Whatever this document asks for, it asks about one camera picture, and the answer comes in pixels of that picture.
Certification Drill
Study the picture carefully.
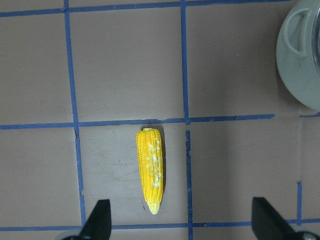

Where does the yellow corn cob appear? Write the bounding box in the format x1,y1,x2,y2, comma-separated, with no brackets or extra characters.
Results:
136,127,164,215

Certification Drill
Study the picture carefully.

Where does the pale green cooking pot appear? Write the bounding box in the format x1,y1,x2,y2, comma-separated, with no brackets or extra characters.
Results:
276,0,320,111

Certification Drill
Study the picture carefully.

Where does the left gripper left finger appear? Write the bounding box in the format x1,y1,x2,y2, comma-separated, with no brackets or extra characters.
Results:
78,199,111,240

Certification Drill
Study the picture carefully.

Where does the glass pot lid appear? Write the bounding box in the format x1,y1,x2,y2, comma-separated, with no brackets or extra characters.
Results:
311,3,320,75

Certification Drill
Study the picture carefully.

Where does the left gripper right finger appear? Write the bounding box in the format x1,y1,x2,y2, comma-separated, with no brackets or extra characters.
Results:
251,197,295,240

